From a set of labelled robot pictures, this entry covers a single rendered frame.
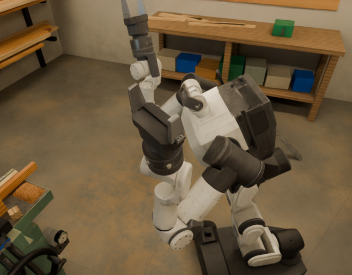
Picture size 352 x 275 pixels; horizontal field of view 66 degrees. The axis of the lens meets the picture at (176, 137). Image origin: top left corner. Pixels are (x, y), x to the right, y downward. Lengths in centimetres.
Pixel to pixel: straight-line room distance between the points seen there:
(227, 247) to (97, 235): 96
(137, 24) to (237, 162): 64
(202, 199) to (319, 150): 241
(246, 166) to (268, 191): 175
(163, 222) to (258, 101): 48
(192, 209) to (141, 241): 136
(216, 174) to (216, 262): 115
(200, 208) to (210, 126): 26
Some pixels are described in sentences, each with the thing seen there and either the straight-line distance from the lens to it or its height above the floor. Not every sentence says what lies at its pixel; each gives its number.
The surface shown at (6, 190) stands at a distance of 145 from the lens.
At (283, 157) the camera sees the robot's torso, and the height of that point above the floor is 109.
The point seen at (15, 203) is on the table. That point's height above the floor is 90.
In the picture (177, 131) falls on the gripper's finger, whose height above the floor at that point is 159.
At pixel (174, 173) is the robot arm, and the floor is 141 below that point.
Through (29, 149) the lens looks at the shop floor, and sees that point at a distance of 318.
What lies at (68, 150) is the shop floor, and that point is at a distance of 299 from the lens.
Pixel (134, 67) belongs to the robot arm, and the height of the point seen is 140.
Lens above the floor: 188
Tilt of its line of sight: 40 degrees down
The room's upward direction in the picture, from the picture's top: straight up
